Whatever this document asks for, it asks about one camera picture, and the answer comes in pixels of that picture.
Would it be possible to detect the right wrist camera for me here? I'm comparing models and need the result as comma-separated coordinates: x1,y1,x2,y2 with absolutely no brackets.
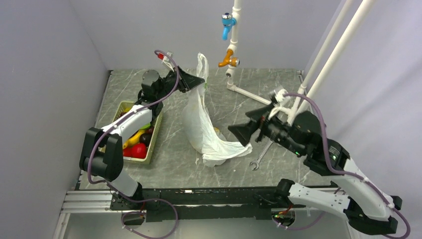
268,86,292,120

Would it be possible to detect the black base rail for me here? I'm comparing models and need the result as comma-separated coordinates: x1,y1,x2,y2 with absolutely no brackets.
110,187,302,222

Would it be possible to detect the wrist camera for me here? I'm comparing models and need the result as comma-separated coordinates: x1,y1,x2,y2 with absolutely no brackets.
268,86,292,120
157,53,174,71

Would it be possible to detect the blue valve tap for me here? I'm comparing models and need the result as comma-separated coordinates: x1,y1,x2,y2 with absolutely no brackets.
221,12,237,40

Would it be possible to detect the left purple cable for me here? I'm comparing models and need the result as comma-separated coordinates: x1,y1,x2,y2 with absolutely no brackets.
86,50,181,239

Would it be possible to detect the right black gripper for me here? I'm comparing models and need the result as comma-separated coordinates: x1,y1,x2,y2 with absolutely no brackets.
226,102,303,154

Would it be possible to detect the white pvc pipe frame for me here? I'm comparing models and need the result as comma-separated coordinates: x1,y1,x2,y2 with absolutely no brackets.
223,0,377,126

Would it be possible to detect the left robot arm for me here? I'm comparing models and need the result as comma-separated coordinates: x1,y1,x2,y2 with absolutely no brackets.
79,66,205,209

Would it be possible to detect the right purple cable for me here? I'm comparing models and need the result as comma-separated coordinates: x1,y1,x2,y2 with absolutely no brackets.
272,93,412,239

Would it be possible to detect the silver wrench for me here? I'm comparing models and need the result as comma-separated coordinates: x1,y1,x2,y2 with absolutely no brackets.
249,140,273,171

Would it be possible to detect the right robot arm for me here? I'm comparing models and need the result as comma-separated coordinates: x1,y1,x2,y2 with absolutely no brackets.
228,105,402,235

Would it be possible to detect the red fake apple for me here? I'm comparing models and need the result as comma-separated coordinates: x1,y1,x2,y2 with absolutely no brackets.
123,143,148,159

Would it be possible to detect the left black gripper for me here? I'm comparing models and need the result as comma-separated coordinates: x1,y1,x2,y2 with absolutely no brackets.
156,66,205,100

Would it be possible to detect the dark purple fake fruit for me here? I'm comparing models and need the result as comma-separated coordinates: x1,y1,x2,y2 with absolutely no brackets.
139,133,152,147

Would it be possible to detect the white plastic bag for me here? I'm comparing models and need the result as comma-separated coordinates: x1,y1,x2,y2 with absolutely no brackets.
181,52,252,167

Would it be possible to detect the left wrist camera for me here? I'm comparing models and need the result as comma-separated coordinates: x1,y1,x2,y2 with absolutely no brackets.
157,53,174,71

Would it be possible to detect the purple cable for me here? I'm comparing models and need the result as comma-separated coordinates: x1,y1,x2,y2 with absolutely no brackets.
272,93,412,239
86,50,181,239

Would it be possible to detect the yellow fake banana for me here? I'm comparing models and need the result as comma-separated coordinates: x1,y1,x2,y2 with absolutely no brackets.
122,129,145,149

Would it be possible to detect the beige plastic basket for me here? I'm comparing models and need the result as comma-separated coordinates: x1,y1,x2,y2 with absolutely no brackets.
123,113,162,164

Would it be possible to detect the orange valve tap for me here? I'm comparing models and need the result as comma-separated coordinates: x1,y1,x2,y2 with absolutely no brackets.
218,49,240,67

